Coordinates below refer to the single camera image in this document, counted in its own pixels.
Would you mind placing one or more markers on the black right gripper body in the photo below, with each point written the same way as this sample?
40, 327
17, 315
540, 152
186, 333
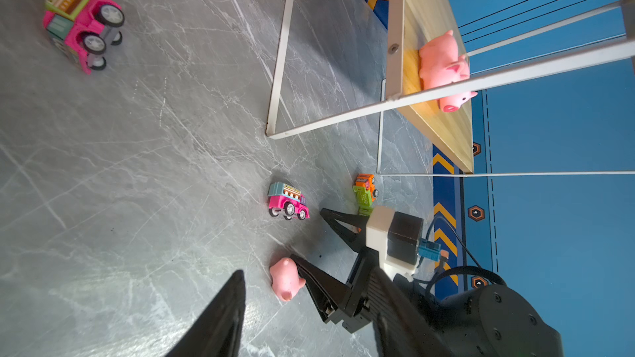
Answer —
370, 297

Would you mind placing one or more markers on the pink toy truck striped roof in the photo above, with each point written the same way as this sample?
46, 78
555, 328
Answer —
83, 30

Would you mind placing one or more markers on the orange green toy car upper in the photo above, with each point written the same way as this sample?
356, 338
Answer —
365, 190

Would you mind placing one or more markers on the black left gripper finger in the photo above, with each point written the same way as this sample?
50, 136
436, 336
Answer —
218, 329

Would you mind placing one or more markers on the pink teal toy van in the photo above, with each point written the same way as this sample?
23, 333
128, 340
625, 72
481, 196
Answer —
287, 201

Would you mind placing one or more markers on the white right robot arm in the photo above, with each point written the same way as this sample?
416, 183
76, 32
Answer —
462, 311

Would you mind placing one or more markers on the wooden two-tier shelf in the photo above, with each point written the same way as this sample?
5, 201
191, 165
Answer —
443, 114

